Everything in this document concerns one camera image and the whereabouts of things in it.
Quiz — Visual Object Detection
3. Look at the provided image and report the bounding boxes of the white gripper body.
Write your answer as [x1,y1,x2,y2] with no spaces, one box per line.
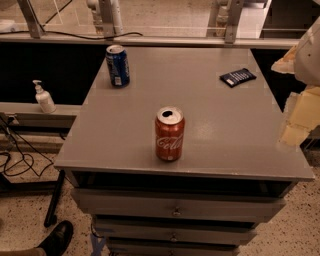
[294,17,320,86]

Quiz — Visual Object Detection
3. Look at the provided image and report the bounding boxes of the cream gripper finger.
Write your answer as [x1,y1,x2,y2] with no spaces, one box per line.
[280,86,320,146]
[271,45,297,74]

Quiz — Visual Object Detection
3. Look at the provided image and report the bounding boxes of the red coke can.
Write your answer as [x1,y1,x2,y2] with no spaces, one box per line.
[155,106,185,161]

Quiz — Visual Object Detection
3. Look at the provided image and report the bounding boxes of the blue pepsi can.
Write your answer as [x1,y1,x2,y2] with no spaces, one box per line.
[106,45,130,87]

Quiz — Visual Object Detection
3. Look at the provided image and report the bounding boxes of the grey top drawer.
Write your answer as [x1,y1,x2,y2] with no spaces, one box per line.
[71,188,285,223]

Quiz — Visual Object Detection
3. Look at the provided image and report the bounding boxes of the grey drawer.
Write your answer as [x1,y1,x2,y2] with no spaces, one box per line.
[71,188,285,223]
[107,239,239,256]
[94,217,256,246]

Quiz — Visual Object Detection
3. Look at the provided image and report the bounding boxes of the grey middle drawer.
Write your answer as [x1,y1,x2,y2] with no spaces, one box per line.
[94,217,256,246]

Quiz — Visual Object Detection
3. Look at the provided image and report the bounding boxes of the grey bottom drawer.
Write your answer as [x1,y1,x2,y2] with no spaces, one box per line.
[107,239,239,256]

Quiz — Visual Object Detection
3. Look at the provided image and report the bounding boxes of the white pump soap bottle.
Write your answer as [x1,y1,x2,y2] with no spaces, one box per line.
[33,80,56,113]

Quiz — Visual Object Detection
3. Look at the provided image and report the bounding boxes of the black metal stand leg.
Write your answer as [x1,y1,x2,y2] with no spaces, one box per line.
[44,170,65,228]

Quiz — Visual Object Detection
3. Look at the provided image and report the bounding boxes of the black leather shoe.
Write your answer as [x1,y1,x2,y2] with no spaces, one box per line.
[38,220,74,256]

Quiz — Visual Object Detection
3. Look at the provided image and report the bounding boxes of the grey metal frame post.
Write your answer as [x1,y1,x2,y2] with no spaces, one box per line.
[17,0,44,39]
[99,0,123,37]
[206,0,244,45]

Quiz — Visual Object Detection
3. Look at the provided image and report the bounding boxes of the black cable on ledge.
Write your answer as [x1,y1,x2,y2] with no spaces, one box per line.
[0,30,144,41]

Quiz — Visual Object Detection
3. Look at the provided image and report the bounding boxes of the black floor cables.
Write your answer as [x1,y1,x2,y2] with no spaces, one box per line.
[0,113,56,178]

